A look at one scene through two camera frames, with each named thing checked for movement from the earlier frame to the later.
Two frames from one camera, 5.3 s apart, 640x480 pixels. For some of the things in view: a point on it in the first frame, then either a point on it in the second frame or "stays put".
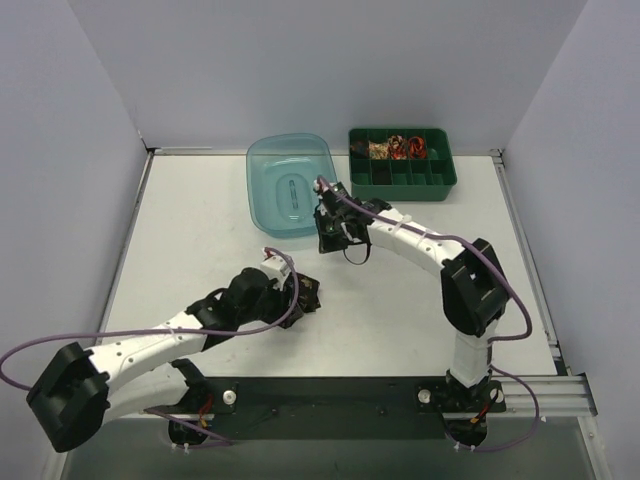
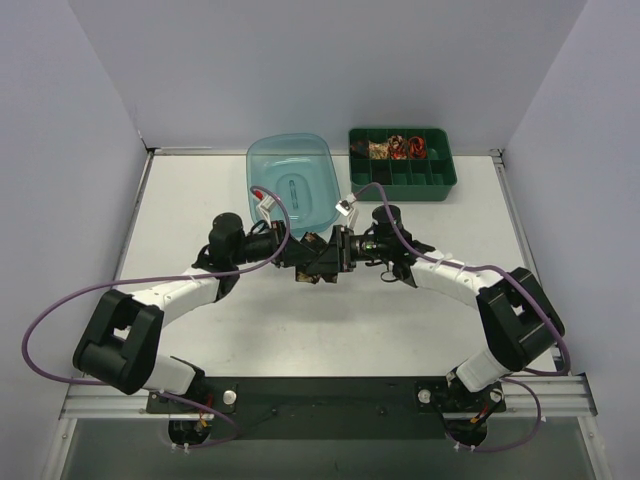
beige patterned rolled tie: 378,151 stays put
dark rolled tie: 360,148 stays put
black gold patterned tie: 307,300 → 303,274
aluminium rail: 563,397 stays put
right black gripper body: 329,235 → 341,248
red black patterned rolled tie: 397,147 stays put
